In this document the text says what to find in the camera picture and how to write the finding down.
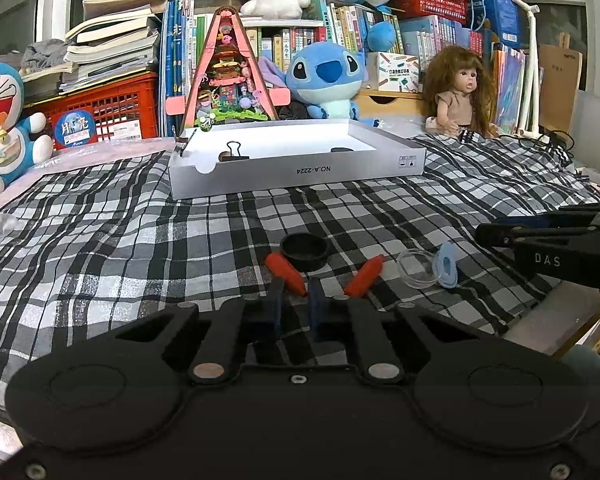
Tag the label printer box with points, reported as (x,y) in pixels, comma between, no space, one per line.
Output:
(392,72)

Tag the Doraemon plush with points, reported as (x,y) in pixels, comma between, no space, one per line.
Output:
(18,150)

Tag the brown haired doll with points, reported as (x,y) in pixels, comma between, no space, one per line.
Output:
(458,94)

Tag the black binder clip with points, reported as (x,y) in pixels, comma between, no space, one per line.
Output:
(232,153)
(182,141)

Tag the pink triangular diorama house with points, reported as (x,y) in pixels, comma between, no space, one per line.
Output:
(228,86)

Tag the blue Stitch plush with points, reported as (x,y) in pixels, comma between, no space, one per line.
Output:
(324,77)

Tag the red plastic crate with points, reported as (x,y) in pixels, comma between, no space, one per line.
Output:
(122,109)

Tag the white cardboard box tray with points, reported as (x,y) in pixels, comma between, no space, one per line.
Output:
(290,154)

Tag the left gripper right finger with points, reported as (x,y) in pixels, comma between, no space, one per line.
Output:
(358,326)

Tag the black white plaid cloth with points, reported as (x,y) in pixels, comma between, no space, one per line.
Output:
(97,247)

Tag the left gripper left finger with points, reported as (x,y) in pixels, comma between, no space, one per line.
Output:
(239,322)

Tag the stack of books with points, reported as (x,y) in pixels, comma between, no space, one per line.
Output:
(116,37)

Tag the blue hair clip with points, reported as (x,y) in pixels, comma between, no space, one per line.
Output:
(444,266)

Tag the wooden drawer box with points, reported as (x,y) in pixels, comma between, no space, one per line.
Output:
(374,103)

